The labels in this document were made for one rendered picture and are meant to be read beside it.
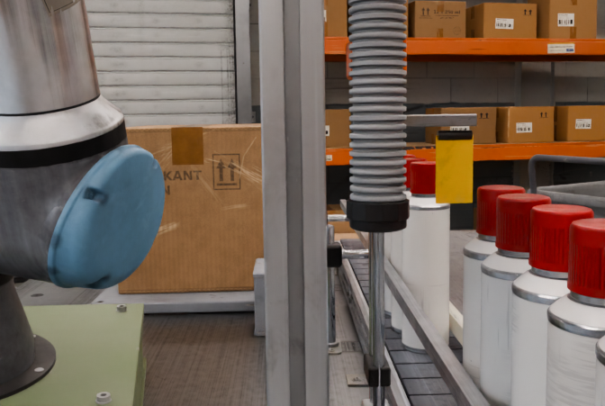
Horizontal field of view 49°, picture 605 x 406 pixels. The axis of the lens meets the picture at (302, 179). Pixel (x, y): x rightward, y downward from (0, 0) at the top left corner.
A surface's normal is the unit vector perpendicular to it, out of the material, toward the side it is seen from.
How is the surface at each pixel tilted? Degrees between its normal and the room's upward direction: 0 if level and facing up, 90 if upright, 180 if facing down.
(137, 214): 101
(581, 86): 90
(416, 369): 0
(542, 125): 90
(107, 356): 4
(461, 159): 90
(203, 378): 0
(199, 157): 90
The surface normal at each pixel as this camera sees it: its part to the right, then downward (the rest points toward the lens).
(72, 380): 0.04, -0.99
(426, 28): 0.20, 0.11
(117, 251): 0.93, 0.21
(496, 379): -0.82, 0.07
